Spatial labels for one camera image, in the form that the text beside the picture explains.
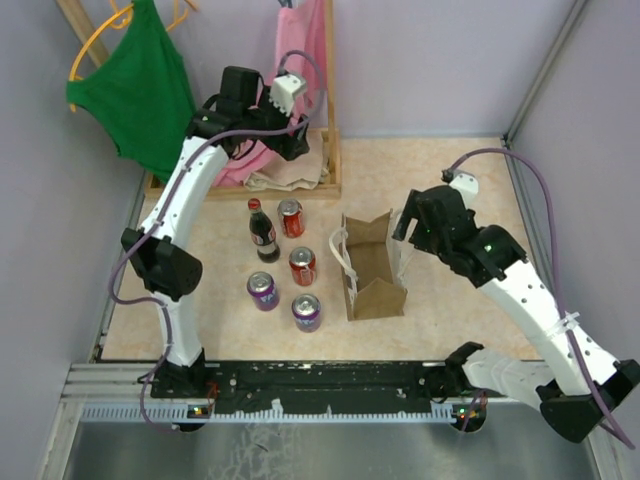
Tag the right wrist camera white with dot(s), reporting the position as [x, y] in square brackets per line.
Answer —
[463, 182]

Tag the red soda can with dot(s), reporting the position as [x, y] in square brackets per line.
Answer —
[290, 213]
[302, 262]

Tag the pink t-shirt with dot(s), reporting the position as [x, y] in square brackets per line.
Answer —
[299, 28]

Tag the green tank top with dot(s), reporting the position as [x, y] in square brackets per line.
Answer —
[141, 95]

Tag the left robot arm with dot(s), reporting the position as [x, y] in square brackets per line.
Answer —
[244, 109]

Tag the beige folded cloth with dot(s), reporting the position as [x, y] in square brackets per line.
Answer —
[306, 172]

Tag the purple soda can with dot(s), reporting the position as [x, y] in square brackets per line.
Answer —
[306, 310]
[263, 290]

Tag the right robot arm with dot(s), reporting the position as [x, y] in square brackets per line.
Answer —
[577, 382]

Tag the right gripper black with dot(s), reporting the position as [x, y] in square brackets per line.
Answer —
[411, 211]

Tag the aluminium frame rail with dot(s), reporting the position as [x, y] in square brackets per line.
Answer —
[104, 381]

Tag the red soda can front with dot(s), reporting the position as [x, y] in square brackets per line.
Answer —
[302, 262]

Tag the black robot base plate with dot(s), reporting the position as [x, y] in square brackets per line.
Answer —
[314, 387]

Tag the cola glass bottle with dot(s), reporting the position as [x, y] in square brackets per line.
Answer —
[262, 232]

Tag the wooden clothes rack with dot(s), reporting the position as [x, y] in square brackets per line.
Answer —
[92, 47]

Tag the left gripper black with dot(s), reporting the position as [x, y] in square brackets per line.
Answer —
[287, 145]

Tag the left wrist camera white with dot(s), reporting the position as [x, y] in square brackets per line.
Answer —
[285, 90]

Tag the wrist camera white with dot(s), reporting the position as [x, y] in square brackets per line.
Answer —
[285, 90]
[463, 182]

